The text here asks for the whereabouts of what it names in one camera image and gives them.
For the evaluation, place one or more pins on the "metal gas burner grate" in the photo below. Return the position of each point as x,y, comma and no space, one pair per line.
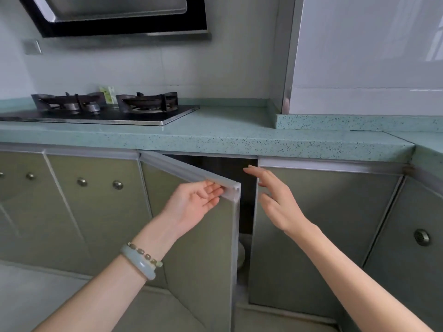
65,101
147,101

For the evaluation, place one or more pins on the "black steel range hood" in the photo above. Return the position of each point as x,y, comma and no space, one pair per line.
121,25

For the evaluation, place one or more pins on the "person's left hand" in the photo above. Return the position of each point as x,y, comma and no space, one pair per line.
190,207

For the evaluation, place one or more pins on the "person's right forearm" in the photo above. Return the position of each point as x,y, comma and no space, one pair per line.
346,283

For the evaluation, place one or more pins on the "person's right hand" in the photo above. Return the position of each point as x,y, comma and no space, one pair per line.
280,203

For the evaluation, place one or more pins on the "pale green jade bangle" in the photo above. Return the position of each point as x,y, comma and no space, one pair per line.
138,264

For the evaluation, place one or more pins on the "small green yellow box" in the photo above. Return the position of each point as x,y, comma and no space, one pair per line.
107,95

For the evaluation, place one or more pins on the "black glass gas stove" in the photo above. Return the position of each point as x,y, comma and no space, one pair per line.
138,117

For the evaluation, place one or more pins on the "green glossy cabinet door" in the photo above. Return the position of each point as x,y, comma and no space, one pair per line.
200,266
328,238

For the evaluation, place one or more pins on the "silver stove knob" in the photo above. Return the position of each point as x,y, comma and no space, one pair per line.
71,107
92,107

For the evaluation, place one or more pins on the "person's left forearm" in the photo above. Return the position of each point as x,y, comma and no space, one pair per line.
104,293

